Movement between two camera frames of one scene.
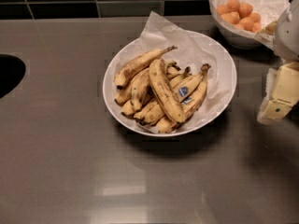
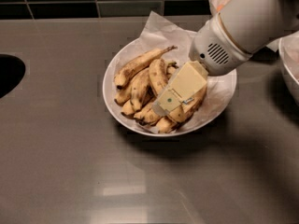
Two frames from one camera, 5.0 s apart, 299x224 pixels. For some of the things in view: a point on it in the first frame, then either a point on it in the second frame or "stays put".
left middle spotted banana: [138, 83] stays put
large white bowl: [170, 84] stays put
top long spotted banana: [130, 69] stays put
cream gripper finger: [286, 91] to [214, 51]
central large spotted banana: [163, 92] stays put
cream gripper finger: [270, 79] to [156, 106]
